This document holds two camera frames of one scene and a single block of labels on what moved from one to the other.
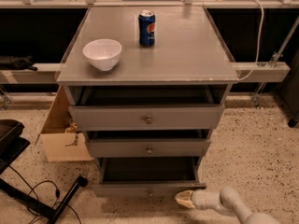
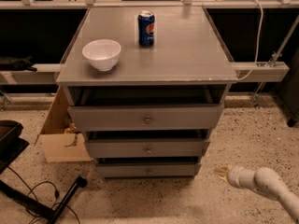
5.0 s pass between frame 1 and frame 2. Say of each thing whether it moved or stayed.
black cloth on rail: stayed
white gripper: moved
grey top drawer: stayed
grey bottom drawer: moved
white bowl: stayed
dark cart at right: stayed
